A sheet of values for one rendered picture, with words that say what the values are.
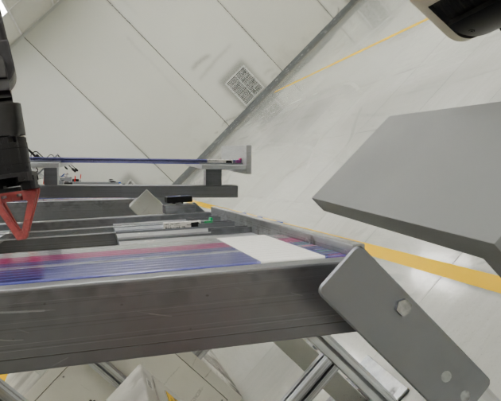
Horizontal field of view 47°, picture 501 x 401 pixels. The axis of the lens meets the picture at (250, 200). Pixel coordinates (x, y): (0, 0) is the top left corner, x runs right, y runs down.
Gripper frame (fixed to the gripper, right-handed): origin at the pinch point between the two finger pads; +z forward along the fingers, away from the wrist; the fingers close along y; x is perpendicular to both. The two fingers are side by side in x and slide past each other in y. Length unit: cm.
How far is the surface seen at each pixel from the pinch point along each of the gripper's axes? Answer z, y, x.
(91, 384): 59, -96, 1
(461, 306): 41, -42, 102
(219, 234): 3.5, 12.3, 27.8
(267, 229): 2.8, 20.6, 32.7
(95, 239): 4.6, -19.1, 10.3
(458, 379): 13, 54, 37
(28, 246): 3.9, -19.1, -1.7
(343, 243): 2, 45, 33
